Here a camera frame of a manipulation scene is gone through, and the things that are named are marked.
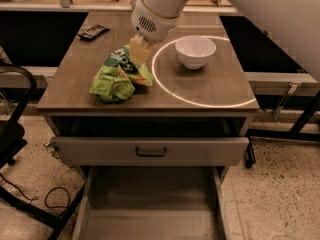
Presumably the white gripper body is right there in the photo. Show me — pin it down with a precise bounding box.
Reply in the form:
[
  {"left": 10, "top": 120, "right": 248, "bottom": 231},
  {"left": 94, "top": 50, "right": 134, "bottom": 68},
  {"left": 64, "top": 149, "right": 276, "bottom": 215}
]
[{"left": 131, "top": 0, "right": 178, "bottom": 43}]

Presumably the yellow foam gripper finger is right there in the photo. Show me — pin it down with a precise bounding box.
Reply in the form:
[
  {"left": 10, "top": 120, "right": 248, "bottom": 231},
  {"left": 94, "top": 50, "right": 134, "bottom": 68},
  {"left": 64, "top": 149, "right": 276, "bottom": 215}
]
[{"left": 129, "top": 34, "right": 152, "bottom": 67}]

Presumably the green rice chip bag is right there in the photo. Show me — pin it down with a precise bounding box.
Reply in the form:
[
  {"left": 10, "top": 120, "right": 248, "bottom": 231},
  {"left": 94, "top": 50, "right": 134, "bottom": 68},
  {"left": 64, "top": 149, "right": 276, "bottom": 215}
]
[{"left": 89, "top": 45, "right": 153, "bottom": 103}]

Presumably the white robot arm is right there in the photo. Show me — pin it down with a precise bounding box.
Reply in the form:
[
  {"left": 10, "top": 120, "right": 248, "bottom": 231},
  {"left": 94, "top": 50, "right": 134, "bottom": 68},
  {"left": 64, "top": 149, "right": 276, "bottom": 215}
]
[{"left": 131, "top": 0, "right": 320, "bottom": 81}]

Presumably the grey drawer cabinet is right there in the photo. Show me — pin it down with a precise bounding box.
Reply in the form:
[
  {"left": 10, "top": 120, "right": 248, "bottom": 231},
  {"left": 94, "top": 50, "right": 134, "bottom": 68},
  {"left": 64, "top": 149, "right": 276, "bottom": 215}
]
[{"left": 36, "top": 11, "right": 260, "bottom": 240}]

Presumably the open middle drawer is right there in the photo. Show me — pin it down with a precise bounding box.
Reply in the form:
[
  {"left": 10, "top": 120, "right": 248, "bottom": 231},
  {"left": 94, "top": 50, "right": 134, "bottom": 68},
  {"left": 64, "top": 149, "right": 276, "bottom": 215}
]
[{"left": 72, "top": 167, "right": 231, "bottom": 240}]

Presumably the white bowl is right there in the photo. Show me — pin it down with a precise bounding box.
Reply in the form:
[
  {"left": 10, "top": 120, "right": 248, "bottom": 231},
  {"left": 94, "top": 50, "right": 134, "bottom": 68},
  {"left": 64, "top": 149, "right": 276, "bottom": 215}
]
[{"left": 175, "top": 35, "right": 216, "bottom": 69}]

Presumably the dark candy bar wrapper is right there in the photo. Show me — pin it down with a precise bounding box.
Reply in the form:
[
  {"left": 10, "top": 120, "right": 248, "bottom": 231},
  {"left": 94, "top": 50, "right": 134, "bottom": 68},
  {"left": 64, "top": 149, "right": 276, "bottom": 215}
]
[{"left": 79, "top": 24, "right": 109, "bottom": 42}]

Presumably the black office chair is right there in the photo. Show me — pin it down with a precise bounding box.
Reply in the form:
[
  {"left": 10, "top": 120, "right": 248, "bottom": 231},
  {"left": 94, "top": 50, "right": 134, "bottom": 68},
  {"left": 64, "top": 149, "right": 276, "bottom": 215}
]
[{"left": 0, "top": 64, "right": 85, "bottom": 240}]

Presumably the top drawer with black handle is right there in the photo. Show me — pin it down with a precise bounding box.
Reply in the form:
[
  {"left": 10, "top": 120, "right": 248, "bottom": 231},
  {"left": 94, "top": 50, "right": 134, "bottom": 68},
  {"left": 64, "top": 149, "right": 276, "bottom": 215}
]
[{"left": 52, "top": 117, "right": 249, "bottom": 166}]

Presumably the black table leg frame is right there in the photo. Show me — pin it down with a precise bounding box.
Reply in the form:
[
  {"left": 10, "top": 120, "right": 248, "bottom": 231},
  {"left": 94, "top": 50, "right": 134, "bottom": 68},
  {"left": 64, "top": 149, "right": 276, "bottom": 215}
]
[{"left": 245, "top": 91, "right": 320, "bottom": 168}]

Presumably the black floor cable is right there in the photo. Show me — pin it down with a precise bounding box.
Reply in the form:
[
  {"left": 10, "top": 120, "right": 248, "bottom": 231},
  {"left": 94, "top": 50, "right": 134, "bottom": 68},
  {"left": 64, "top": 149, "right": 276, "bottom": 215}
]
[{"left": 0, "top": 172, "right": 72, "bottom": 210}]

